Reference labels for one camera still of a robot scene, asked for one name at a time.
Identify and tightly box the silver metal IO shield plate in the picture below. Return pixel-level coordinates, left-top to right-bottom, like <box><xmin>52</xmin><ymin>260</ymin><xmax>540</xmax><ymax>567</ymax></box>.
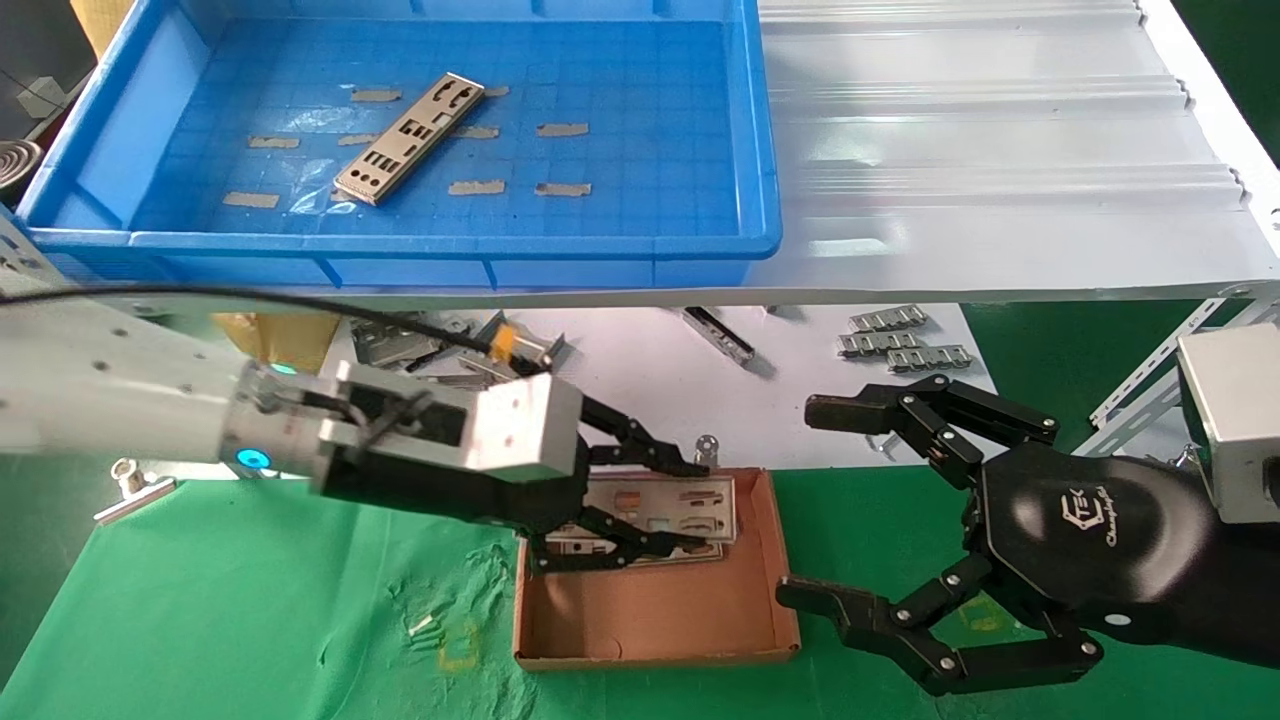
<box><xmin>333</xmin><ymin>72</ymin><xmax>487</xmax><ymax>207</ymax></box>
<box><xmin>583</xmin><ymin>474</ymin><xmax>739</xmax><ymax>546</ymax></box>
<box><xmin>548</xmin><ymin>520</ymin><xmax>726</xmax><ymax>569</ymax></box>

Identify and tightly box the brown cardboard box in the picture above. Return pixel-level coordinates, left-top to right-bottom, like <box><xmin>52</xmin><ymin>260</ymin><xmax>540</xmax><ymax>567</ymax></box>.
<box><xmin>512</xmin><ymin>466</ymin><xmax>801</xmax><ymax>671</ymax></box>

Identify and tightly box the narrow metal rail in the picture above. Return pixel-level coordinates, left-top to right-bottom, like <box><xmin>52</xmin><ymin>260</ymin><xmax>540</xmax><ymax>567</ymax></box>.
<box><xmin>682</xmin><ymin>305</ymin><xmax>757</xmax><ymax>367</ymax></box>

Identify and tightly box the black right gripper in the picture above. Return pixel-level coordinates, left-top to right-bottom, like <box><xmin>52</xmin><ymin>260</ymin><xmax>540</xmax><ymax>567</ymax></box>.
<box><xmin>775</xmin><ymin>373</ymin><xmax>1280</xmax><ymax>698</ymax></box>

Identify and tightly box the metal spiral coil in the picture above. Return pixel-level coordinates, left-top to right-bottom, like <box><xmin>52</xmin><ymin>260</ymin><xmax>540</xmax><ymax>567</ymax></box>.
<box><xmin>0</xmin><ymin>138</ymin><xmax>43</xmax><ymax>199</ymax></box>

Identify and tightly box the grey slotted angle post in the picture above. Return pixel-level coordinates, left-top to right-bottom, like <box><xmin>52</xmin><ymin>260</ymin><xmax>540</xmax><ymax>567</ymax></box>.
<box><xmin>0</xmin><ymin>212</ymin><xmax>61</xmax><ymax>296</ymax></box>
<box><xmin>1090</xmin><ymin>295</ymin><xmax>1251</xmax><ymax>426</ymax></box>
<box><xmin>1075</xmin><ymin>300</ymin><xmax>1280</xmax><ymax>459</ymax></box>

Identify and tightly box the open box-shaped metal bracket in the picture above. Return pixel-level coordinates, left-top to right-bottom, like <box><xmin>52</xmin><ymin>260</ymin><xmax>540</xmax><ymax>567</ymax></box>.
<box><xmin>457</xmin><ymin>309</ymin><xmax>567</xmax><ymax>386</ymax></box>

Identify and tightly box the white table board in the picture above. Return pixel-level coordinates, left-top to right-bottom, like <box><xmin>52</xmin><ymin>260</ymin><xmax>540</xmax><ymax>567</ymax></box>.
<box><xmin>300</xmin><ymin>303</ymin><xmax>998</xmax><ymax>479</ymax></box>

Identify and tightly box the tan cardboard piece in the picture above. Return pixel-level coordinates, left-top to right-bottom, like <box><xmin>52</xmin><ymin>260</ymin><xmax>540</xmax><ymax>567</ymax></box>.
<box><xmin>68</xmin><ymin>0</ymin><xmax>136</xmax><ymax>56</ymax></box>

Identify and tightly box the blue plastic tray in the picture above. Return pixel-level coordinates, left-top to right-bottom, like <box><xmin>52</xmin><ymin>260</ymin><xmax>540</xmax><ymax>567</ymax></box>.
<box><xmin>14</xmin><ymin>0</ymin><xmax>783</xmax><ymax>293</ymax></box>

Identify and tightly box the black cable with orange plug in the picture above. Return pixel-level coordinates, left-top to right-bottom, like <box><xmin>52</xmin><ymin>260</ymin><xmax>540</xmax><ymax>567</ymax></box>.
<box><xmin>0</xmin><ymin>284</ymin><xmax>531</xmax><ymax>376</ymax></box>

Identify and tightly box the yellow woven bag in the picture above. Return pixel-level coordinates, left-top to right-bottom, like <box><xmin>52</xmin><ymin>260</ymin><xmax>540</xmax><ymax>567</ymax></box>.
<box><xmin>212</xmin><ymin>312</ymin><xmax>343</xmax><ymax>376</ymax></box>

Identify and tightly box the grey metal block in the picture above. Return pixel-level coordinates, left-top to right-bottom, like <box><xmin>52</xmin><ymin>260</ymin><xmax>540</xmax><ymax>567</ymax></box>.
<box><xmin>14</xmin><ymin>74</ymin><xmax>69</xmax><ymax>117</ymax></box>

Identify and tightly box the small metal connector shield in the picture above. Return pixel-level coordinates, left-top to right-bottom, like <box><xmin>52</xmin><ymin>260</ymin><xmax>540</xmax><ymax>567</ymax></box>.
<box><xmin>837</xmin><ymin>330</ymin><xmax>923</xmax><ymax>358</ymax></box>
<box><xmin>848</xmin><ymin>304</ymin><xmax>928</xmax><ymax>333</ymax></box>
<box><xmin>886</xmin><ymin>344</ymin><xmax>975</xmax><ymax>373</ymax></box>

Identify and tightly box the flat grey metal bracket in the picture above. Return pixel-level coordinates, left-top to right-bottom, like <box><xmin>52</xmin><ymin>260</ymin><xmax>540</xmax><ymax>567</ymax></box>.
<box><xmin>349</xmin><ymin>312</ymin><xmax>441</xmax><ymax>368</ymax></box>

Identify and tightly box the green cloth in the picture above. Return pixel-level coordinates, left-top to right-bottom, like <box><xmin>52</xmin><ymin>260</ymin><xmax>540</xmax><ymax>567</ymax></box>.
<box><xmin>0</xmin><ymin>465</ymin><xmax>1280</xmax><ymax>720</ymax></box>

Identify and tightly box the white metal shelf board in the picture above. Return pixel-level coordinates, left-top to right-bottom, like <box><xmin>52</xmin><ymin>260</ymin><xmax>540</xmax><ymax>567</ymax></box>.
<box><xmin>70</xmin><ymin>0</ymin><xmax>1280</xmax><ymax>319</ymax></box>

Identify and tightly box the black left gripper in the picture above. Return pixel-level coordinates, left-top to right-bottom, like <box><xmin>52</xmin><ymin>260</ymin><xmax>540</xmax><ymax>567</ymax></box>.
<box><xmin>318</xmin><ymin>395</ymin><xmax>723</xmax><ymax>574</ymax></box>

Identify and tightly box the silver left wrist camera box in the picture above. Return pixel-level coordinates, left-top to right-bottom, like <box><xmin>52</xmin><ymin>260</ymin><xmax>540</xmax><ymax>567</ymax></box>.
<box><xmin>318</xmin><ymin>360</ymin><xmax>584</xmax><ymax>483</ymax></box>

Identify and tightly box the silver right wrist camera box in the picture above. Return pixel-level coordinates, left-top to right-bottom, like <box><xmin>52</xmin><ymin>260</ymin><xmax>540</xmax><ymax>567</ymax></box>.
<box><xmin>1177</xmin><ymin>322</ymin><xmax>1280</xmax><ymax>525</ymax></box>

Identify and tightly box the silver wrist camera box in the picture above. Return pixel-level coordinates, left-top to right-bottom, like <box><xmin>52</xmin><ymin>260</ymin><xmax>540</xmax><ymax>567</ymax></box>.
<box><xmin>318</xmin><ymin>360</ymin><xmax>584</xmax><ymax>483</ymax></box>
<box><xmin>1177</xmin><ymin>322</ymin><xmax>1280</xmax><ymax>525</ymax></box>

